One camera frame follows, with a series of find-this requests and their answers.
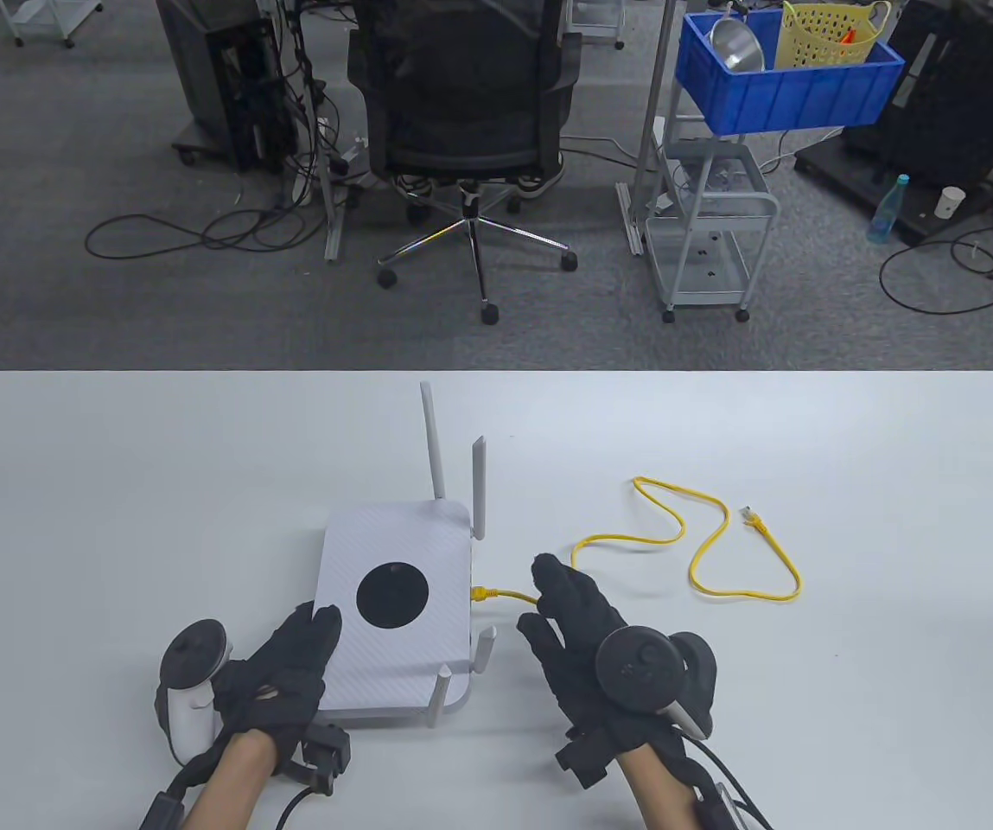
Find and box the yellow plastic basket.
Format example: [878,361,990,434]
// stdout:
[777,0,893,70]

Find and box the black mesh office chair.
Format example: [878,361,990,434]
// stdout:
[347,0,585,326]

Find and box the white rolling cart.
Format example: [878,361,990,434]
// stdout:
[565,0,627,50]
[0,0,105,48]

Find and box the blue plastic crate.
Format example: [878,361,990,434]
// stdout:
[676,10,906,135]

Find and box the black equipment cabinet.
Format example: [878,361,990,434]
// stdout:
[794,0,993,243]

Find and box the person's left forearm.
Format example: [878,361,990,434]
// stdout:
[181,731,278,830]

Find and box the aluminium desk leg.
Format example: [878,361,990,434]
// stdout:
[284,0,350,263]
[615,0,678,257]

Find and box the white router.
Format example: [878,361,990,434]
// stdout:
[315,382,499,731]

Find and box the person's left hand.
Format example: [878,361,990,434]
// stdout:
[213,602,344,763]

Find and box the black and white controller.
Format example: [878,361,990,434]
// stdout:
[595,627,717,740]
[155,618,231,766]

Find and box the black forearm sensor box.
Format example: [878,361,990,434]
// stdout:
[699,782,758,830]
[139,794,188,830]

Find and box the person's right hand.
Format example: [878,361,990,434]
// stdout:
[517,554,683,766]

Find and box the black floor cable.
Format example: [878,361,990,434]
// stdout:
[84,186,324,260]
[879,220,993,315]

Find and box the grey metal rolling cart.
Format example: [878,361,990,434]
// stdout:
[643,82,780,325]

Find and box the yellow ethernet cable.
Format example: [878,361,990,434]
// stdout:
[472,476,803,606]

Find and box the metal bowl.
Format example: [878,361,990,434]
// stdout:
[708,16,767,74]

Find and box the blue water bottle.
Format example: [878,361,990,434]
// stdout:
[866,174,912,246]

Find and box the black computer tower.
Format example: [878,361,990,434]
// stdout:
[155,0,302,171]

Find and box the person's right forearm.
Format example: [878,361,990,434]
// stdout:
[617,748,706,830]

